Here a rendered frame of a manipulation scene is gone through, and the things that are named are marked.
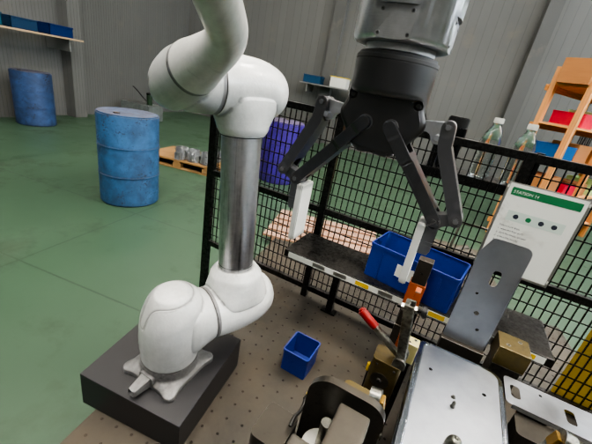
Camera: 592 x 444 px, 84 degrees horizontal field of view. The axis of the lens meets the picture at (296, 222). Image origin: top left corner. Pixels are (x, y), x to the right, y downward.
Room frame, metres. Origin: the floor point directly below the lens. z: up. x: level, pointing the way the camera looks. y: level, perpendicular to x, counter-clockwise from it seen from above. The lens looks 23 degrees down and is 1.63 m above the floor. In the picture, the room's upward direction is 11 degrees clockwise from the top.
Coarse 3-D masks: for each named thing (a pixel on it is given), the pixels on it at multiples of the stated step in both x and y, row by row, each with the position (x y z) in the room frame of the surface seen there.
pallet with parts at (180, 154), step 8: (160, 152) 5.36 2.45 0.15; (168, 152) 5.45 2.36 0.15; (176, 152) 5.17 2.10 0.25; (184, 152) 5.19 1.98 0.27; (192, 152) 5.12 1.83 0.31; (200, 152) 5.86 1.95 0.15; (176, 160) 5.13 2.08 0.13; (184, 160) 5.15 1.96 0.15; (192, 160) 5.11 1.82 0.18; (200, 160) 5.13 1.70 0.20; (184, 168) 5.13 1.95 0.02
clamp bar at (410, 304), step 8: (400, 304) 0.64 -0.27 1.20; (408, 304) 0.62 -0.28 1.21; (408, 312) 0.61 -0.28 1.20; (416, 312) 0.62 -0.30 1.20; (424, 312) 0.61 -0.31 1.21; (408, 320) 0.61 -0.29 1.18; (400, 328) 0.62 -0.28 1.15; (408, 328) 0.61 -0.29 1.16; (400, 336) 0.61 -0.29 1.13; (408, 336) 0.61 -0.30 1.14; (400, 344) 0.61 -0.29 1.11; (408, 344) 0.63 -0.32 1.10; (400, 352) 0.61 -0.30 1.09
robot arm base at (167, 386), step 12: (132, 360) 0.67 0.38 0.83; (204, 360) 0.72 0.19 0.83; (132, 372) 0.64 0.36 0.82; (144, 372) 0.63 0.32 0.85; (180, 372) 0.64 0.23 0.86; (192, 372) 0.67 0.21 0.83; (132, 384) 0.59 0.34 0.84; (144, 384) 0.60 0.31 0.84; (156, 384) 0.61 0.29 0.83; (168, 384) 0.62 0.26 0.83; (180, 384) 0.63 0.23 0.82; (132, 396) 0.58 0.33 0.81; (168, 396) 0.59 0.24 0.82
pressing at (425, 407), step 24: (432, 360) 0.70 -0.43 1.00; (456, 360) 0.72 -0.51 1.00; (408, 384) 0.60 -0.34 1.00; (432, 384) 0.62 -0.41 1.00; (456, 384) 0.64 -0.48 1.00; (480, 384) 0.65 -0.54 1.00; (408, 408) 0.54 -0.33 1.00; (432, 408) 0.55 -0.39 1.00; (456, 408) 0.56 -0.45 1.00; (480, 408) 0.58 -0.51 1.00; (504, 408) 0.59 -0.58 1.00; (408, 432) 0.48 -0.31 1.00; (432, 432) 0.49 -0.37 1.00; (456, 432) 0.50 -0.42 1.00; (480, 432) 0.51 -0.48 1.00; (504, 432) 0.53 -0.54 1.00
